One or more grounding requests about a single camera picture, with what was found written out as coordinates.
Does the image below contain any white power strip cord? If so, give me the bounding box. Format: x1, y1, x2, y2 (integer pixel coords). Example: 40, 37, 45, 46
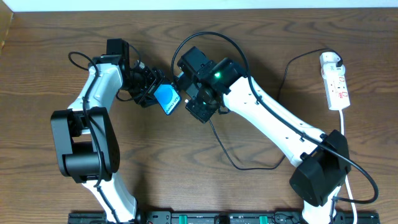
338, 108, 358, 224

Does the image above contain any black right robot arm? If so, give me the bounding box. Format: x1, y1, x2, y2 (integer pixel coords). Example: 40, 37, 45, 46
177, 47, 351, 223

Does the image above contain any black USB charging cable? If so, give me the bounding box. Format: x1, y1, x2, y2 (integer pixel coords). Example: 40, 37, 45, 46
184, 47, 344, 171

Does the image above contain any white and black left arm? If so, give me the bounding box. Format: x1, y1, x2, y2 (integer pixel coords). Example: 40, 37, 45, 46
50, 39, 163, 223

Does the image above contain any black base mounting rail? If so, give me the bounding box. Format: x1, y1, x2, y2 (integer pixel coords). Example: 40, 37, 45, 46
67, 211, 381, 224

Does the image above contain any white power strip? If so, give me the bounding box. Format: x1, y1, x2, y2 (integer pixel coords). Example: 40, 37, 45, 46
321, 63, 351, 111

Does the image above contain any blue screen Galaxy smartphone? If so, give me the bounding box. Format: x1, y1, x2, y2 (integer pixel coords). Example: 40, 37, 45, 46
154, 84, 181, 115

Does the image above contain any white USB charger plug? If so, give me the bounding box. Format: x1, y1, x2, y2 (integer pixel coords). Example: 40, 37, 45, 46
320, 52, 343, 68

